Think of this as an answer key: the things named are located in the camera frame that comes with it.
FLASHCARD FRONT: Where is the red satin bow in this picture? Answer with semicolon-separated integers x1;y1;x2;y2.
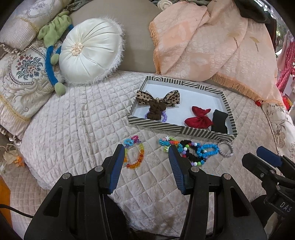
185;106;213;129

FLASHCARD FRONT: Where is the purple bead bracelet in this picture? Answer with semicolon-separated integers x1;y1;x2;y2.
144;110;168;123

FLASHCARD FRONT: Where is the black velvet cushion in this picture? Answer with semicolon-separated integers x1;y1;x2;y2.
211;109;228;134

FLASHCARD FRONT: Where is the brown scrunchie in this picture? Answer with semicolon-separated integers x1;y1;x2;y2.
147;100;166;121

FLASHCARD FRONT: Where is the leopard print bow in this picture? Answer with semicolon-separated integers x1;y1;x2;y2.
136;90;181;107

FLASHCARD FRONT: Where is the floral beige pillow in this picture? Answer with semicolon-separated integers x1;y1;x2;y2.
261;103;294;162

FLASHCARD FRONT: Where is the striped tray box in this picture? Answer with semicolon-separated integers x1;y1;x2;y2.
128;76;237;141

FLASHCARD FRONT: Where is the round white satin cushion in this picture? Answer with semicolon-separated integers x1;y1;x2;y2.
58;18;124;85

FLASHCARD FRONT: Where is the embroidered floral pillow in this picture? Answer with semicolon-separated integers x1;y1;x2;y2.
1;40;54;140

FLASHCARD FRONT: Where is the peach fringed blanket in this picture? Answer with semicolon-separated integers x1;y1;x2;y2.
149;1;283;104

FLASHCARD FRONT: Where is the green plush toy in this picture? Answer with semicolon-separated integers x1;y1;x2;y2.
37;11;74;96

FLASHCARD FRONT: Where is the dark green cloth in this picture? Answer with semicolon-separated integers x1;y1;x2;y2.
234;0;275;24

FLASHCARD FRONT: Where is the black multicolour bead bracelet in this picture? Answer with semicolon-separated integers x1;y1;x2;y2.
179;139;208;167

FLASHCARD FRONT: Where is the orange yellow bead bracelet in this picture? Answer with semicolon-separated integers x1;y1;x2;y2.
123;142;146;170

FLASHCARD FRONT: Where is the blue bead bracelet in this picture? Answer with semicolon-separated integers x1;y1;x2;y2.
195;143;220;160

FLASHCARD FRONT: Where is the colourful charm bead bracelet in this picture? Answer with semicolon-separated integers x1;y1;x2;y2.
158;135;184;153

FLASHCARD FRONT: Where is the silver bead bracelet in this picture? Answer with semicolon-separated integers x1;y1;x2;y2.
217;140;235;158

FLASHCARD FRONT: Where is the black cable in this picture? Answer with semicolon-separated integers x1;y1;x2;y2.
0;203;34;219

